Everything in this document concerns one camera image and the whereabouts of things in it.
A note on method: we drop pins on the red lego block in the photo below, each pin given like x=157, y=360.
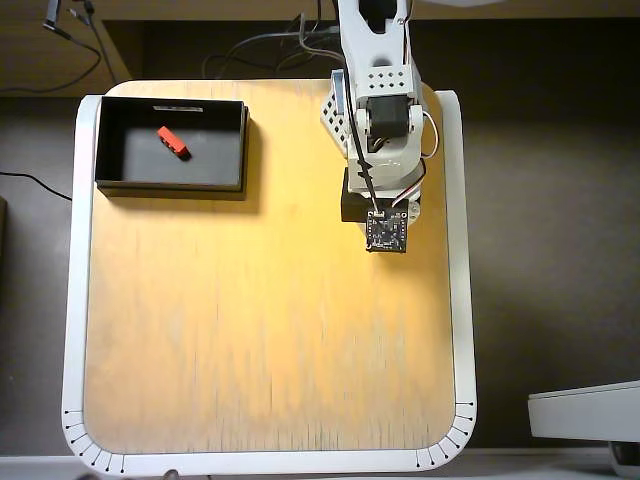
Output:
x=174, y=144

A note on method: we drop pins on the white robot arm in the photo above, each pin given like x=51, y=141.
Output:
x=375, y=50

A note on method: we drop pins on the white table rim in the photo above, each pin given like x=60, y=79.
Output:
x=75, y=300

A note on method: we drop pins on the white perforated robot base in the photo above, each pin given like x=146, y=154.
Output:
x=332, y=122

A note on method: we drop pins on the black cardboard bin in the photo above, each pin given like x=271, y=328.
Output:
x=210, y=155

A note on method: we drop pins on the white plastic device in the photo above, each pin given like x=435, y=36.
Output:
x=585, y=415

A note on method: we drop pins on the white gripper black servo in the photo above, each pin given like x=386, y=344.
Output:
x=351, y=207

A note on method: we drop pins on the light wooden desk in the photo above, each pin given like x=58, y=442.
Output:
x=30, y=55

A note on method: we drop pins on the black wrist camera board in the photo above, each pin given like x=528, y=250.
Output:
x=386, y=232

